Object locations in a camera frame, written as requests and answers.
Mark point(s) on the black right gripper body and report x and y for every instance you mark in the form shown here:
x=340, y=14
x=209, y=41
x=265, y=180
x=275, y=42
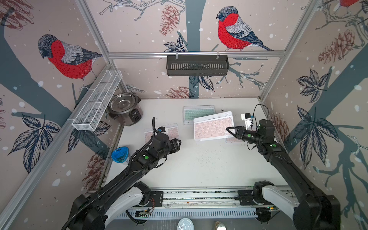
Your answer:
x=253, y=137

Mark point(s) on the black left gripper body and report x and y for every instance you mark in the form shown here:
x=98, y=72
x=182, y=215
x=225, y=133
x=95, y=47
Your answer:
x=167, y=151

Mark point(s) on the pink keyboard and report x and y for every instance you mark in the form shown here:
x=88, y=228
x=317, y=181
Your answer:
x=171, y=130
x=233, y=140
x=213, y=127

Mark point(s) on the green keyboard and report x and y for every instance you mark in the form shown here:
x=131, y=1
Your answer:
x=192, y=112

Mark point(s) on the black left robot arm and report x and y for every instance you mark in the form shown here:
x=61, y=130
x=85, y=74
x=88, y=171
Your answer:
x=96, y=211

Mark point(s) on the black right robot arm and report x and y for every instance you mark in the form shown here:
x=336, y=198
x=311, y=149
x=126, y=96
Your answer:
x=310, y=208

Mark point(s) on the silver rice cooker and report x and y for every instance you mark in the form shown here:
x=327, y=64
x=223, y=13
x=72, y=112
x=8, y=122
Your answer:
x=126, y=109

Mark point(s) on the black hanging basket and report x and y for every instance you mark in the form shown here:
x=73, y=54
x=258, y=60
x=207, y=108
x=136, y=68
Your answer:
x=206, y=65

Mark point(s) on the white round lid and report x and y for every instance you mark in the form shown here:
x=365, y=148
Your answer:
x=185, y=224

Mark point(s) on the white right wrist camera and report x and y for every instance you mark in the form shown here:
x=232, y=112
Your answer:
x=248, y=120

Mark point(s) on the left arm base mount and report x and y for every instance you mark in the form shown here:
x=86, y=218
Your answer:
x=152, y=198

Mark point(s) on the aluminium mounting rail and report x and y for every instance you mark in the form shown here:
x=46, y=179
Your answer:
x=204, y=197

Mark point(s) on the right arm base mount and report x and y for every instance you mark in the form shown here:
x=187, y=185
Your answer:
x=250, y=197

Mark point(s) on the white wire mesh shelf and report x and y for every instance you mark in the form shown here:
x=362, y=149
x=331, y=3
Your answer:
x=93, y=109

